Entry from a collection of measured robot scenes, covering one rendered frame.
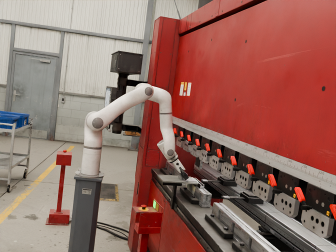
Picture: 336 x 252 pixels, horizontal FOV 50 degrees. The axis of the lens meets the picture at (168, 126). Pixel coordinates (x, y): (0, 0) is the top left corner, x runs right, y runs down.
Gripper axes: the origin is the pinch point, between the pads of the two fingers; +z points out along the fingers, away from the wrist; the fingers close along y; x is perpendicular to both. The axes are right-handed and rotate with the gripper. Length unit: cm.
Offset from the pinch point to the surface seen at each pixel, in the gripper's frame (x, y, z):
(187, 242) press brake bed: 26, -38, 22
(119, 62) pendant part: -18, 100, -92
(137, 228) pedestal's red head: 47, -19, 3
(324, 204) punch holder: -22, -140, -16
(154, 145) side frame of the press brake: -1, 86, -9
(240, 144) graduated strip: -28, -69, -24
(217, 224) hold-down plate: 6, -63, 10
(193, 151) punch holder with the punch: -15.9, 3.9, -10.4
